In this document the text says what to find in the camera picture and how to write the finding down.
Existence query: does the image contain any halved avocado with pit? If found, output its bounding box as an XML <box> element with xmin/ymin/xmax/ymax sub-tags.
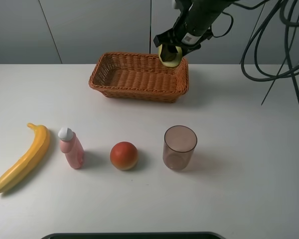
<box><xmin>158</xmin><ymin>44</ymin><xmax>182</xmax><ymax>68</ymax></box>

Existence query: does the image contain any translucent brown plastic cup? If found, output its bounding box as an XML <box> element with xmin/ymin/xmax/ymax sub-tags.
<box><xmin>162</xmin><ymin>125</ymin><xmax>197</xmax><ymax>171</ymax></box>

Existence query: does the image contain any pink bottle white cap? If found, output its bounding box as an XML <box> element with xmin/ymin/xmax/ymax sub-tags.
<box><xmin>58</xmin><ymin>127</ymin><xmax>84</xmax><ymax>169</ymax></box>

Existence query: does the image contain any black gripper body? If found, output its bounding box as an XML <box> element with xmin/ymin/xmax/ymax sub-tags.
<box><xmin>153</xmin><ymin>4</ymin><xmax>213</xmax><ymax>48</ymax></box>

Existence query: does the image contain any brown wicker basket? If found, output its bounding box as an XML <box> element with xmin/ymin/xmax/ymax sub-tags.
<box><xmin>89</xmin><ymin>52</ymin><xmax>189</xmax><ymax>103</ymax></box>

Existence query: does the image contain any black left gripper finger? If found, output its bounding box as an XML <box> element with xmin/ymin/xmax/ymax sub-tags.
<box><xmin>181</xmin><ymin>44</ymin><xmax>201</xmax><ymax>57</ymax></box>

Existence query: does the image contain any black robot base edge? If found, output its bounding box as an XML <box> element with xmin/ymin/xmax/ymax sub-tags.
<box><xmin>43</xmin><ymin>232</ymin><xmax>224</xmax><ymax>239</ymax></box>

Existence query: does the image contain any red orange apple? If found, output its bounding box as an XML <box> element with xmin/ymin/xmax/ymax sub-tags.
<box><xmin>110</xmin><ymin>141</ymin><xmax>138</xmax><ymax>171</ymax></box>

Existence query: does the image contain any yellow banana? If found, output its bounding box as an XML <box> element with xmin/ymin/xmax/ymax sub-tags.
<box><xmin>0</xmin><ymin>123</ymin><xmax>50</xmax><ymax>193</ymax></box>

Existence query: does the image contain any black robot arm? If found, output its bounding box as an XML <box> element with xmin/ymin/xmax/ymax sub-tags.
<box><xmin>153</xmin><ymin>0</ymin><xmax>234</xmax><ymax>67</ymax></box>

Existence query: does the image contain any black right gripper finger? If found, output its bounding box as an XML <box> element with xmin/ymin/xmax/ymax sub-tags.
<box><xmin>161</xmin><ymin>44</ymin><xmax>178</xmax><ymax>62</ymax></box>

